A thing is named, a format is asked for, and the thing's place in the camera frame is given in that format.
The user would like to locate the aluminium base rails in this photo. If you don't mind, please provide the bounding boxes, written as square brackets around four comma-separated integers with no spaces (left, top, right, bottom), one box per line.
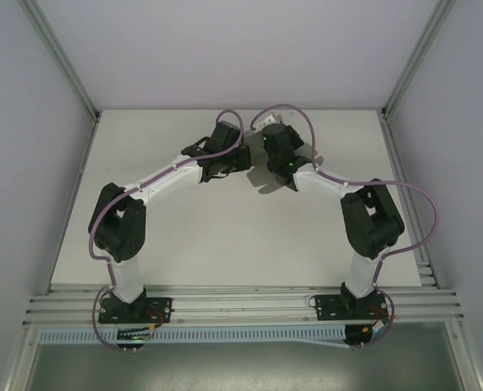
[20,283,468,327]

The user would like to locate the grey metal lower panel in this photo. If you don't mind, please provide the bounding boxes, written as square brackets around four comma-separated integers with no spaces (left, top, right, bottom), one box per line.
[29,343,467,391]

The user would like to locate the aluminium frame post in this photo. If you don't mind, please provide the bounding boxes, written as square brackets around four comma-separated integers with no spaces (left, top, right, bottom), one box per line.
[19,0,103,124]
[380,0,459,121]

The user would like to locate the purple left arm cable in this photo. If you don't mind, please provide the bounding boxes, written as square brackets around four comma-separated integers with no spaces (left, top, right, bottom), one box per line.
[86,108,245,354]

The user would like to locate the aluminium side rail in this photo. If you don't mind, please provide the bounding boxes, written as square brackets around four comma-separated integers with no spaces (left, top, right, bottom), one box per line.
[380,117,441,290]
[44,116,102,295]

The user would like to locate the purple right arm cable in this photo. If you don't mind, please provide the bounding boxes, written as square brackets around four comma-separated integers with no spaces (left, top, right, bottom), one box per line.
[251,103,441,351]

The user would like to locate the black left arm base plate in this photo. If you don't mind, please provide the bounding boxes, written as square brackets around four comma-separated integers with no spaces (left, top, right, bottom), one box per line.
[98,296,173,326]

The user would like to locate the grey slotted cable duct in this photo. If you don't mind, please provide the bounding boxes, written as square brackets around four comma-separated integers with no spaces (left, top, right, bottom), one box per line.
[39,325,350,346]

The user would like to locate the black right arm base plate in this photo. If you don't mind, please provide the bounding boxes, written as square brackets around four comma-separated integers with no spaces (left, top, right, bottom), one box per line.
[313,292,389,322]

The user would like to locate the aluminium lower frame bar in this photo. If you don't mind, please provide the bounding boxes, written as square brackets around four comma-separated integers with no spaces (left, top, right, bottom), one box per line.
[4,325,41,391]
[444,321,483,391]

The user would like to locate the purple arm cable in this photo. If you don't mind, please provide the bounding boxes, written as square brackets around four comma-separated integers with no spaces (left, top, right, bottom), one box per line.
[251,103,441,351]
[86,108,245,354]

